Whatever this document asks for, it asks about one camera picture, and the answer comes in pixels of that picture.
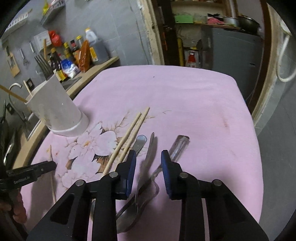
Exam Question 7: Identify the silver metal spoon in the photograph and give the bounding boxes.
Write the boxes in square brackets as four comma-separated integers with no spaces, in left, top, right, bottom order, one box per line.
[89,132,156,233]

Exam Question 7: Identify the silver metal fork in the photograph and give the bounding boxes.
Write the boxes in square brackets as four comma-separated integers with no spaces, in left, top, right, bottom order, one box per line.
[34,54,54,80]

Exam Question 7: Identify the person's left hand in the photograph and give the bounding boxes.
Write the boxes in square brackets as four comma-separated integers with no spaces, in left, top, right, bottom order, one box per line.
[1,189,27,224]

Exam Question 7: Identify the thin wooden chopstick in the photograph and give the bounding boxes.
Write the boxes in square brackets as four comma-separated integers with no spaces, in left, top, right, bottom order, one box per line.
[49,145,57,204]

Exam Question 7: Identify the chrome sink faucet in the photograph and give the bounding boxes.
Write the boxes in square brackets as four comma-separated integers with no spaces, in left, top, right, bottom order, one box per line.
[8,82,27,123]

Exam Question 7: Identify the white plastic utensil holder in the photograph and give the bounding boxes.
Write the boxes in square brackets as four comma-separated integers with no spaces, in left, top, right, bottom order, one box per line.
[25,75,89,137]

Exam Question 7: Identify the blue white seasoning bag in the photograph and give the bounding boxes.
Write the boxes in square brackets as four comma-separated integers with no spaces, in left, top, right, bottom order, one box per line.
[61,59,80,79]

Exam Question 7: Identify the wooden knife board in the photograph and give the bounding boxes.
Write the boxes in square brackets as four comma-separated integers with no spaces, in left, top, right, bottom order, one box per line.
[6,46,20,77]

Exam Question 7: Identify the pink floral tablecloth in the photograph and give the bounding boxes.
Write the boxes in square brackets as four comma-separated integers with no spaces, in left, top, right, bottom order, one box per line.
[21,65,263,240]

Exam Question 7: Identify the dark soy sauce bottle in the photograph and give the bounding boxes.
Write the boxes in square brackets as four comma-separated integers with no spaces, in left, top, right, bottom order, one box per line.
[51,48,68,82]

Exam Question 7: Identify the orange sauce pouch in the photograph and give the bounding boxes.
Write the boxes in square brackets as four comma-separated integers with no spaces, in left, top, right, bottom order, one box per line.
[79,40,91,73]

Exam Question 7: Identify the red plastic bag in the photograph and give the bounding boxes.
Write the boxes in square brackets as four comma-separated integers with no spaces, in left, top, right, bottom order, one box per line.
[49,30,62,47]

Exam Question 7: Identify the large oil jug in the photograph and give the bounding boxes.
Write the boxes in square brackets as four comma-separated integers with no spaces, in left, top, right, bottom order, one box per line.
[85,28,109,65]

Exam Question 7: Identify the grey metal cabinet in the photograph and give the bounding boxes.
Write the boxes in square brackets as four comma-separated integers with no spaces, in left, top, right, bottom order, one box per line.
[201,26,263,100]

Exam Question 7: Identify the green plastic box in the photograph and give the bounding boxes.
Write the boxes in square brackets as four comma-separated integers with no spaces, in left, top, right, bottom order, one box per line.
[174,15,194,24]

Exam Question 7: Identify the black cooking pot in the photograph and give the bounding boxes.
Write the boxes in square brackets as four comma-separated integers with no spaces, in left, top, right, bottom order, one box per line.
[237,15,260,34]

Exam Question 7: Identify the white wall box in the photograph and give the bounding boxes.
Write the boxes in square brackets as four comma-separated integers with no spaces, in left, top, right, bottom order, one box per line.
[34,31,52,52]

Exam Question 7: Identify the white hose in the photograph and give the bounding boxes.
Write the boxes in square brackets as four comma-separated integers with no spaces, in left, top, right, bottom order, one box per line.
[276,34,296,83]

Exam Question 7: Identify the grey wall spice rack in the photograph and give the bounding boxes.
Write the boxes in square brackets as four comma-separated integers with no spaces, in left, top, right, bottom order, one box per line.
[40,0,66,26]

